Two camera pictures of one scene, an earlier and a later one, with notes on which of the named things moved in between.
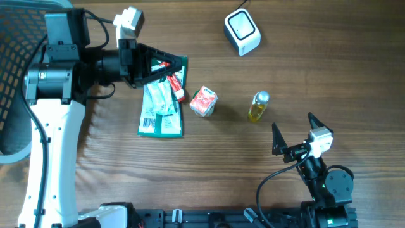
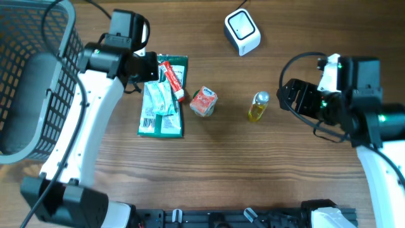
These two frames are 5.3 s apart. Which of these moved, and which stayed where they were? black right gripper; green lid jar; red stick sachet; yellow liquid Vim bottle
Moved: black right gripper
Stayed: yellow liquid Vim bottle; green lid jar; red stick sachet
